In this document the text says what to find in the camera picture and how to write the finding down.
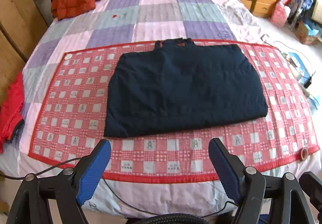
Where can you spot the light wooden wardrobe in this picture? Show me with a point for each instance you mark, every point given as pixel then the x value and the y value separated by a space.
pixel 22 26

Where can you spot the cardboard box with clothes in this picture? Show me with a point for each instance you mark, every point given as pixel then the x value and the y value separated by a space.
pixel 302 33

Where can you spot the red tape roll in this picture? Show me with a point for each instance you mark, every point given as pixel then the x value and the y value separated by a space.
pixel 303 154

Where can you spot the red garment on bed edge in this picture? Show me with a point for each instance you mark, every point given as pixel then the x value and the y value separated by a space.
pixel 11 110

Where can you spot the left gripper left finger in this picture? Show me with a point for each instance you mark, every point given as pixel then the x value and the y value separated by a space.
pixel 71 188

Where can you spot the dark navy padded jacket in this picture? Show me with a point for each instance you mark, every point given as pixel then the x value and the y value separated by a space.
pixel 182 86

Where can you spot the red checkered mat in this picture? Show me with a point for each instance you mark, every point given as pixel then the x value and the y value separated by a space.
pixel 71 122

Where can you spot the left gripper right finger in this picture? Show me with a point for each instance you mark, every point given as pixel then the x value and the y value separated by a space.
pixel 248 188

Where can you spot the pink gift bag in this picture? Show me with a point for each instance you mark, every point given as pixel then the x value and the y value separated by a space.
pixel 280 14

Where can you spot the right wooden nightstand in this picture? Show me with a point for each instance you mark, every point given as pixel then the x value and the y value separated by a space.
pixel 263 8

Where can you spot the blue green floor mat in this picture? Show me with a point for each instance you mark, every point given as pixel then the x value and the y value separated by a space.
pixel 305 80

